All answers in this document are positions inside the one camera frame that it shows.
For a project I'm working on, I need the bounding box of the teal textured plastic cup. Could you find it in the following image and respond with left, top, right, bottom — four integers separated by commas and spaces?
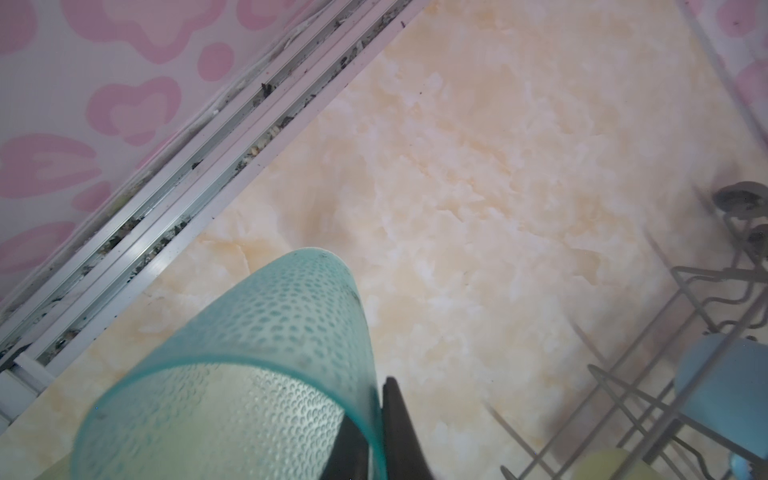
70, 248, 387, 479

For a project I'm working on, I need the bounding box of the grey wire dish rack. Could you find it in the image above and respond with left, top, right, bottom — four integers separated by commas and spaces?
476, 179, 767, 479

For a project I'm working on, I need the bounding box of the light blue ceramic mug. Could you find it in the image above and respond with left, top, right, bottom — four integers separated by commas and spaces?
674, 334, 767, 479

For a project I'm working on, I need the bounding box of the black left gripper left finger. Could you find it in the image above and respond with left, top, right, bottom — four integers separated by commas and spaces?
319, 416, 369, 480

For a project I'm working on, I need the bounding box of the light green ceramic mug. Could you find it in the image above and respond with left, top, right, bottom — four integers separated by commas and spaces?
572, 448, 663, 480

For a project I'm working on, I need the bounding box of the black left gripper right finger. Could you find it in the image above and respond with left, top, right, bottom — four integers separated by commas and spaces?
382, 377, 434, 480

